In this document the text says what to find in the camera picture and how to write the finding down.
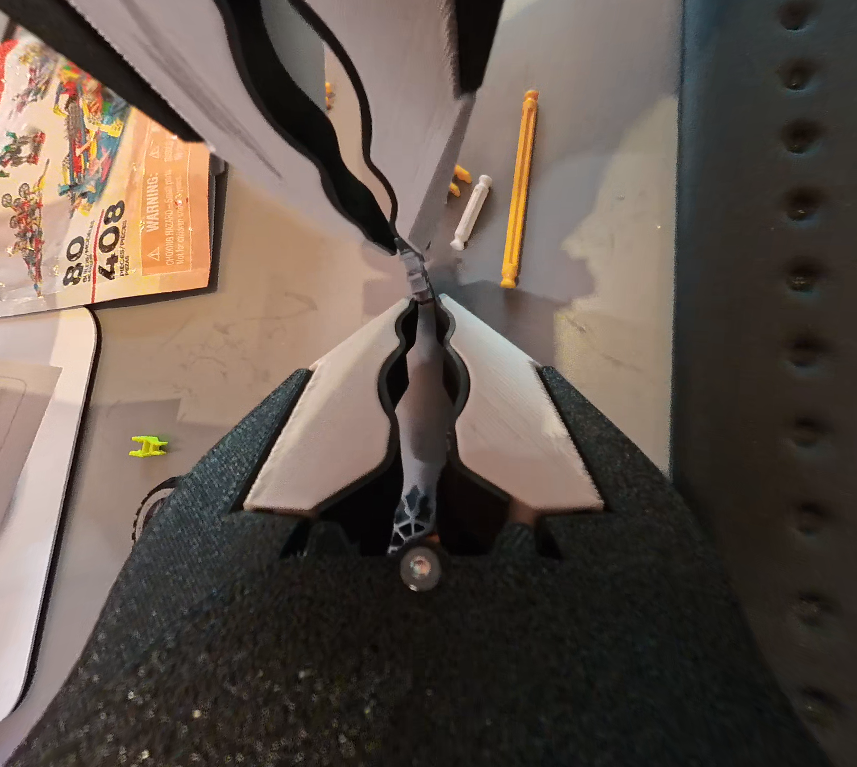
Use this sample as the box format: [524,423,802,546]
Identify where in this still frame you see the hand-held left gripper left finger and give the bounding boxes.
[243,295,417,517]

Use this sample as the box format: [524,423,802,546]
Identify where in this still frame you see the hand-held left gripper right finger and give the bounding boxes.
[436,292,605,523]

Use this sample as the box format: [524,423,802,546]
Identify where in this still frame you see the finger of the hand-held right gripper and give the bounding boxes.
[0,0,397,256]
[248,0,477,259]

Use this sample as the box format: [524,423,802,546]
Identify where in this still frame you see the short white rod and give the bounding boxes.
[449,174,494,253]

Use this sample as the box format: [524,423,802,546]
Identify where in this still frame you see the long yellow rod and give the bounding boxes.
[500,88,541,289]

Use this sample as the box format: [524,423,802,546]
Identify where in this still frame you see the orange toy set bag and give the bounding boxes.
[0,24,229,318]

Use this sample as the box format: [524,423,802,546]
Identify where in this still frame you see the white rounded board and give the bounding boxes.
[0,305,101,722]

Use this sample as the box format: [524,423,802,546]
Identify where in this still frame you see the black perforated panel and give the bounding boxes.
[672,0,857,767]

